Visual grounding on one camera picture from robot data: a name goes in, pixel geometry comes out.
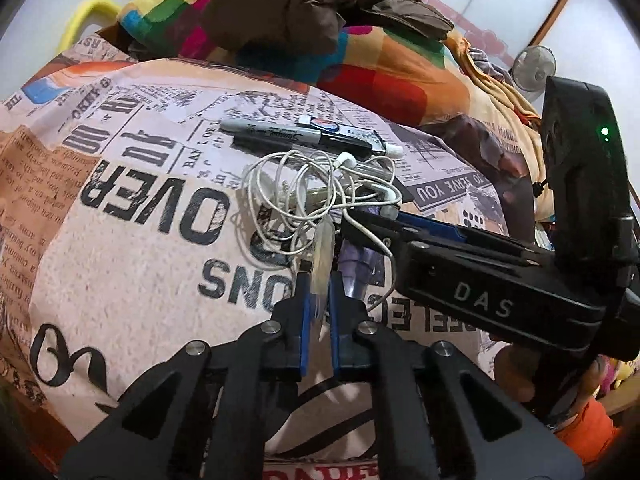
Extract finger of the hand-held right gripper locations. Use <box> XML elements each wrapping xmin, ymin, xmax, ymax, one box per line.
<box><xmin>394</xmin><ymin>211</ymin><xmax>552</xmax><ymax>267</ymax></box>
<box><xmin>340</xmin><ymin>209</ymin><xmax>420</xmax><ymax>257</ymax></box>

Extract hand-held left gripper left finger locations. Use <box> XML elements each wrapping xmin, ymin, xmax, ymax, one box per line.
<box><xmin>57</xmin><ymin>271</ymin><xmax>321</xmax><ymax>480</ymax></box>

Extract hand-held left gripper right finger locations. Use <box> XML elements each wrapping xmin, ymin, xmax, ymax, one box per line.
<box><xmin>327</xmin><ymin>271</ymin><xmax>586</xmax><ymax>480</ymax></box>

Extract clear plastic bag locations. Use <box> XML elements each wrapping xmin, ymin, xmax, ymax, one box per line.
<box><xmin>337</xmin><ymin>202</ymin><xmax>401</xmax><ymax>311</ymax></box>

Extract white wired earphones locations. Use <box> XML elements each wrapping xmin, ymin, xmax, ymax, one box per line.
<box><xmin>242</xmin><ymin>150</ymin><xmax>405</xmax><ymax>313</ymax></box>

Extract grey marker pen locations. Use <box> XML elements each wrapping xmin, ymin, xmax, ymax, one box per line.
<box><xmin>220</xmin><ymin>119</ymin><xmax>307</xmax><ymax>147</ymax></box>

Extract person's right hand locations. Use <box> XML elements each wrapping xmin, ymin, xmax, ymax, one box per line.
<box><xmin>492</xmin><ymin>345</ymin><xmax>538</xmax><ymax>406</ymax></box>

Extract dark brown cloth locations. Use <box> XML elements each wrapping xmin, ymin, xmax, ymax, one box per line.
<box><xmin>440</xmin><ymin>115</ymin><xmax>543</xmax><ymax>261</ymax></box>

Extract black pen with white tip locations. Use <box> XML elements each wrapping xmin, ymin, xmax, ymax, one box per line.
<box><xmin>232</xmin><ymin>132</ymin><xmax>405</xmax><ymax>157</ymax></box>

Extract colourful checked blanket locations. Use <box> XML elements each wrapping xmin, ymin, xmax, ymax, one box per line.
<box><xmin>117</xmin><ymin>0</ymin><xmax>551</xmax><ymax>128</ymax></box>

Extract grey striped cloth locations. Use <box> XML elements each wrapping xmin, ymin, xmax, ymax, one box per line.
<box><xmin>467</xmin><ymin>47</ymin><xmax>516</xmax><ymax>82</ymax></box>

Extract newspaper print blanket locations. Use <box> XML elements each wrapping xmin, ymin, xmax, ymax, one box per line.
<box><xmin>0</xmin><ymin>35</ymin><xmax>551</xmax><ymax>480</ymax></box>

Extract white standing fan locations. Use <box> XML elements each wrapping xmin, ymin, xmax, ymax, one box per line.
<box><xmin>511</xmin><ymin>45</ymin><xmax>557</xmax><ymax>105</ymax></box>

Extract brown padded jacket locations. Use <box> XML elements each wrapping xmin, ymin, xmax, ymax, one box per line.
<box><xmin>200</xmin><ymin>0</ymin><xmax>456</xmax><ymax>57</ymax></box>

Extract wooden bed frame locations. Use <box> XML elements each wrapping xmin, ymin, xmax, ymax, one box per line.
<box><xmin>95</xmin><ymin>25</ymin><xmax>132</xmax><ymax>52</ymax></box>

